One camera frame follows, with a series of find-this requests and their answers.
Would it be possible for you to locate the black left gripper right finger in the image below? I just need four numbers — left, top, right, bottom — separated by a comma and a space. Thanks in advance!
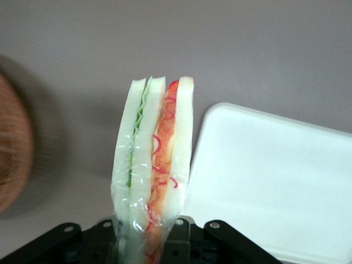
163, 216, 284, 264

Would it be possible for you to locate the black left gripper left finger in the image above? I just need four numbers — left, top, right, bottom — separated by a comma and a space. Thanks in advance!
0, 216, 122, 264

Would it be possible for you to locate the triangle sandwich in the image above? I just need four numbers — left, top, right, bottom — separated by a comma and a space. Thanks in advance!
110, 75, 197, 264

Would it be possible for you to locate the beige plastic tray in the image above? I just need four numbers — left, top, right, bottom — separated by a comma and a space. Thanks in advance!
181, 102, 352, 264

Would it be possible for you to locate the brown round wicker basket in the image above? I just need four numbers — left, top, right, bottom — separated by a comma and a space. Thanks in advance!
0, 73, 35, 215

